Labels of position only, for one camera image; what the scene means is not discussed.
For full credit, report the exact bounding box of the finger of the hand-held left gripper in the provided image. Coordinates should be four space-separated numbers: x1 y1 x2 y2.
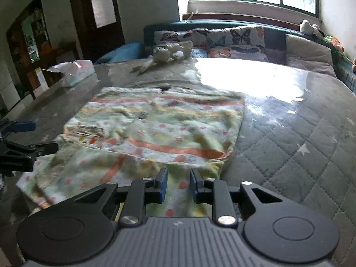
0 140 59 173
0 119 37 134

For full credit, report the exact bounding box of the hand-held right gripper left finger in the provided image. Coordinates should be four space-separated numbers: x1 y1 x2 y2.
69 168 168 227

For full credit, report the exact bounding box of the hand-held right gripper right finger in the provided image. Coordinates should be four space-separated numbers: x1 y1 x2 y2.
190 168 287 227

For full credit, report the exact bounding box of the pastel cartoon print garment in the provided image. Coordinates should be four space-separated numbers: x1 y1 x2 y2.
16 86 246 218

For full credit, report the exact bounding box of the white tissue pack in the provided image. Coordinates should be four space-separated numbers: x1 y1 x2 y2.
42 59 95 87

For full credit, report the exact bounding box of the dark wooden side table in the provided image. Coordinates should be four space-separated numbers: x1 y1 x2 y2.
41 42 77 87

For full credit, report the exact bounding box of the dark wooden shelf cabinet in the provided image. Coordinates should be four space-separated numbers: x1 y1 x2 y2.
6 0 52 71

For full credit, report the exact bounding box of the grey quilted star mattress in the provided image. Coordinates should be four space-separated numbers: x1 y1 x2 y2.
0 57 356 265

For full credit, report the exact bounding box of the dark wooden door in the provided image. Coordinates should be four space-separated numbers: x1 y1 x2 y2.
67 0 126 59

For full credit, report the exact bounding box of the white plush toy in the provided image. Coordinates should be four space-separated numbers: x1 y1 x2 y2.
131 40 194 74

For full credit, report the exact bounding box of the butterfly print pillow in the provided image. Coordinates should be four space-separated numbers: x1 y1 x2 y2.
206 26 270 62
154 28 210 49

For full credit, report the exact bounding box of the teal bed headboard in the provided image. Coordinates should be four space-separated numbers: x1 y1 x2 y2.
94 19 356 95

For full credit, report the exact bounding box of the grey pillow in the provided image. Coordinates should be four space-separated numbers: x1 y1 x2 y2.
285 34 338 78

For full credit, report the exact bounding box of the panda plush toy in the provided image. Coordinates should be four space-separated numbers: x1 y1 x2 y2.
299 19 325 38

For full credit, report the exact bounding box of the row of small plush toys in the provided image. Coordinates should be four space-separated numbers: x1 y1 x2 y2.
324 35 356 71

